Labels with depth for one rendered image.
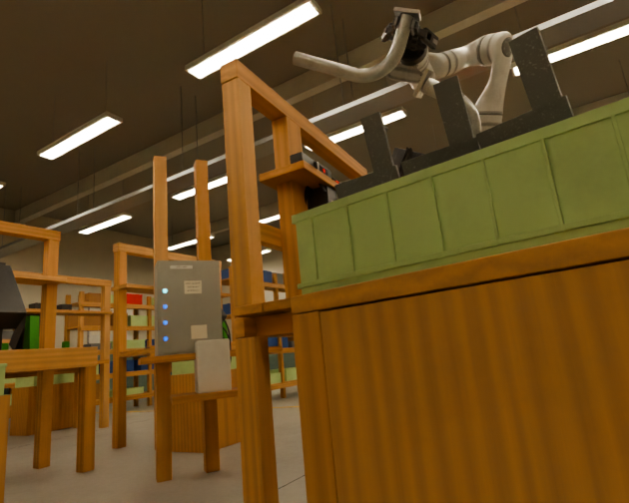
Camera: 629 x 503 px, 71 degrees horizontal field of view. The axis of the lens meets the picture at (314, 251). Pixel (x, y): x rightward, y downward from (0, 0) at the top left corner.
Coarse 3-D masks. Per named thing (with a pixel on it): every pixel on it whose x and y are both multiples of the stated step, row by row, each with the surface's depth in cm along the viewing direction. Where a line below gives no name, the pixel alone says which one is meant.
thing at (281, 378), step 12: (228, 276) 740; (264, 276) 781; (276, 276) 807; (276, 288) 799; (228, 312) 696; (288, 348) 795; (276, 372) 784; (288, 372) 789; (276, 384) 745; (288, 384) 766
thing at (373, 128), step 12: (360, 120) 93; (372, 120) 92; (372, 132) 92; (384, 132) 92; (372, 144) 93; (384, 144) 92; (372, 156) 93; (384, 156) 92; (372, 168) 94; (384, 168) 92; (396, 168) 91; (360, 180) 96; (372, 180) 94; (384, 180) 93; (336, 192) 99; (348, 192) 97
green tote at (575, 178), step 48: (528, 144) 64; (576, 144) 60; (624, 144) 57; (384, 192) 78; (432, 192) 72; (480, 192) 68; (528, 192) 63; (576, 192) 59; (624, 192) 56; (336, 240) 84; (384, 240) 77; (432, 240) 71; (480, 240) 67; (528, 240) 62
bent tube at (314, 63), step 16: (400, 16) 93; (416, 16) 93; (400, 32) 93; (400, 48) 93; (304, 64) 100; (320, 64) 99; (336, 64) 98; (384, 64) 94; (352, 80) 98; (368, 80) 96
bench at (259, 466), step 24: (240, 312) 165; (264, 312) 164; (288, 312) 165; (240, 336) 164; (264, 336) 167; (288, 336) 195; (240, 360) 162; (264, 360) 163; (240, 384) 160; (264, 384) 161; (240, 408) 159; (264, 408) 158; (240, 432) 157; (264, 432) 155; (264, 456) 153; (264, 480) 150
